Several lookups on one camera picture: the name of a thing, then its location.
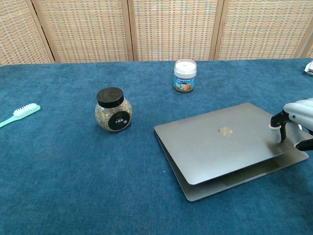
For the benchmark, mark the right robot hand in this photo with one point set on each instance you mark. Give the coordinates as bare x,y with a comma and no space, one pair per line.
300,115

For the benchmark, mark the grey laptop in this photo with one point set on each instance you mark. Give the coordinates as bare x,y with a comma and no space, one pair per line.
215,147

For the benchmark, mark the white object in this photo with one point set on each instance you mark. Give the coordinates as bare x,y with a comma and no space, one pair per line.
309,69

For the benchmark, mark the white lid jar blue label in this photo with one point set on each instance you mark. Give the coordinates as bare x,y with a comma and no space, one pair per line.
185,77

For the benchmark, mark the round glass jar black lid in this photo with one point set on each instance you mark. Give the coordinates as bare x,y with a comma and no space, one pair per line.
113,115

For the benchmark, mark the woven folding screen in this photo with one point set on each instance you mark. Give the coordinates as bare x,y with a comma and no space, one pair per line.
85,29

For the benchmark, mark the blue tablecloth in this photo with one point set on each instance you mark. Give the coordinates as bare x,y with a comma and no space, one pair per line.
73,183

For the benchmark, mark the mint green brush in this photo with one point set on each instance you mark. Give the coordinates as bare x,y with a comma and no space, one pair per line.
24,110

